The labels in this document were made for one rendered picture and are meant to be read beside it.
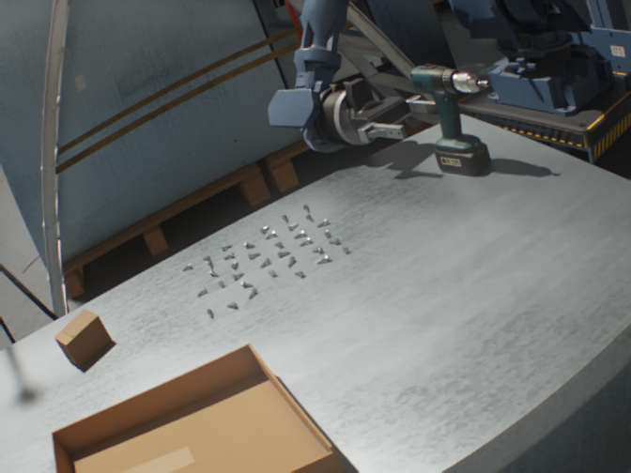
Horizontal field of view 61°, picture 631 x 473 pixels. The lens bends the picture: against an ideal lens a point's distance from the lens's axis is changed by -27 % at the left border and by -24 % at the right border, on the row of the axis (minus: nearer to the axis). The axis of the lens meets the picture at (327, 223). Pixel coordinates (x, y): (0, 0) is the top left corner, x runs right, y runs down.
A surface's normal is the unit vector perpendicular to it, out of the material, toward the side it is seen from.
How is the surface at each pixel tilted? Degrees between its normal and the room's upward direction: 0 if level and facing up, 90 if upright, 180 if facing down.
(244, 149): 90
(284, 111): 54
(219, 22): 90
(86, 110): 90
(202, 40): 90
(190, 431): 0
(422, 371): 0
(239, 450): 0
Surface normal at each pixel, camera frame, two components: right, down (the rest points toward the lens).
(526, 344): -0.32, -0.85
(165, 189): 0.34, 0.32
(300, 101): -0.75, -0.09
